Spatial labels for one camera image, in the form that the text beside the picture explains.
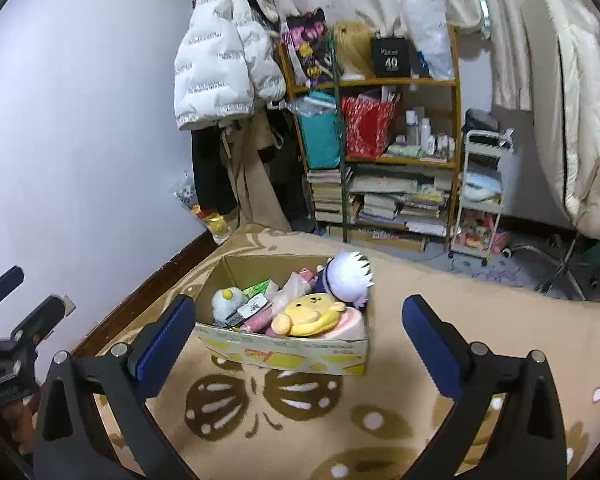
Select white fluffy plush chick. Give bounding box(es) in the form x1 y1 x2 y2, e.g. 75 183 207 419
211 287 247 326

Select black Face tissue pack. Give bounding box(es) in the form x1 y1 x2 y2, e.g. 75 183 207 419
225 294 268 328

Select pink swirl roll plush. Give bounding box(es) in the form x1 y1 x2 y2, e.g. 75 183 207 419
323 307 366 341

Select yellow bear plush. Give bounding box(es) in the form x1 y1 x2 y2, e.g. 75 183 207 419
271 292 347 337

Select pink packet bag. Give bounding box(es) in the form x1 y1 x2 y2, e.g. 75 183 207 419
240 272 312 334

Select purple haired plush doll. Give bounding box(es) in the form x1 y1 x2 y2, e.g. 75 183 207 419
312 250 374 309

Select green tissue pack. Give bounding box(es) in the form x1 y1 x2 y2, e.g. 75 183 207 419
242 280 279 300

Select pink plush bear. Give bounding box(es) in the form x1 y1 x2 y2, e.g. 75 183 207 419
299 268 315 285

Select person left hand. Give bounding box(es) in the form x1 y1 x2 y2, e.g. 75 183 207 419
2 394 40 455

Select snack bag on floor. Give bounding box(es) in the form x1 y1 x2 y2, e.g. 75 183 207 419
172 171 232 245

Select cardboard box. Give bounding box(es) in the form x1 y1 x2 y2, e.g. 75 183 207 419
194 250 374 376

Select white rolling cart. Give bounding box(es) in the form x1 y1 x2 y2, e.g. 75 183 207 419
450 129 514 266

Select stack of books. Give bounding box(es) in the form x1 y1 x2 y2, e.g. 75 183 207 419
306 162 454 238

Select beige trench coat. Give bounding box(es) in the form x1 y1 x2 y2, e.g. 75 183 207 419
221 110 291 232

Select white puffer jacket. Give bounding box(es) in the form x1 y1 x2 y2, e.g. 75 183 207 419
174 0 286 131

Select red gift bag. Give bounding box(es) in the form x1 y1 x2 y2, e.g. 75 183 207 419
341 96 396 160

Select wooden bookshelf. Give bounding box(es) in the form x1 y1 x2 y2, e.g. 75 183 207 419
279 12 462 240

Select teal bag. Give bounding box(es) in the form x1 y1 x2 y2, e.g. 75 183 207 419
297 91 340 170

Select black box with 40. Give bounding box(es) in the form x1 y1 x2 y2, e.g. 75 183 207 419
370 37 411 78

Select blonde wig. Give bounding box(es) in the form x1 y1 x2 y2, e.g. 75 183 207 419
332 21 375 79

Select upper wall socket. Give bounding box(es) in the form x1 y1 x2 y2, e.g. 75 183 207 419
62 295 76 316

